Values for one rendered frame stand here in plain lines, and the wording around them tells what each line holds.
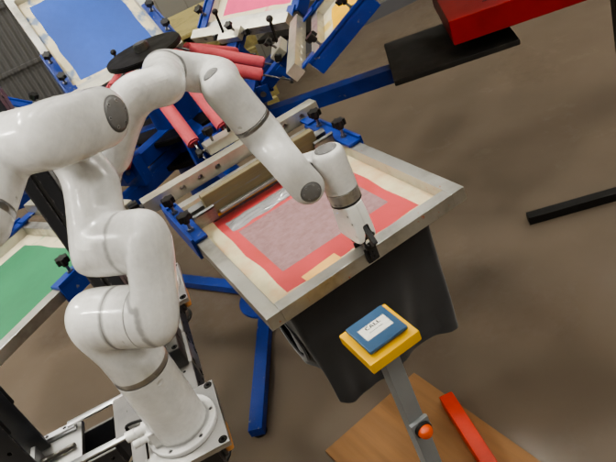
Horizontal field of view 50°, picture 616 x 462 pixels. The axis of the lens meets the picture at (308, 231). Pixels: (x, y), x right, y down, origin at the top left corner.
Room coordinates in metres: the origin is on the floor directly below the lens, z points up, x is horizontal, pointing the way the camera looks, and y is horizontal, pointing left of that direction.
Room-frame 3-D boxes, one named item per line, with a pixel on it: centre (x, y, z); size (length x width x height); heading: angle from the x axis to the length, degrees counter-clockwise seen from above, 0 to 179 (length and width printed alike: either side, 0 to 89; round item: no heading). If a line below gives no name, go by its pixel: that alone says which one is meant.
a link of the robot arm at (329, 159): (1.29, -0.07, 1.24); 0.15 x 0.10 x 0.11; 95
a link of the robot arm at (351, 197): (1.29, -0.11, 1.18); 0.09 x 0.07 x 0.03; 17
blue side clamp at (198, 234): (1.79, 0.33, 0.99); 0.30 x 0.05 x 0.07; 17
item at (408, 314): (1.36, -0.08, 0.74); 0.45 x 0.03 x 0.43; 107
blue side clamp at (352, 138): (1.94, -0.20, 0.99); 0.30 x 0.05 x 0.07; 17
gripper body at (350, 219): (1.28, -0.11, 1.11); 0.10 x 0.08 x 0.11; 17
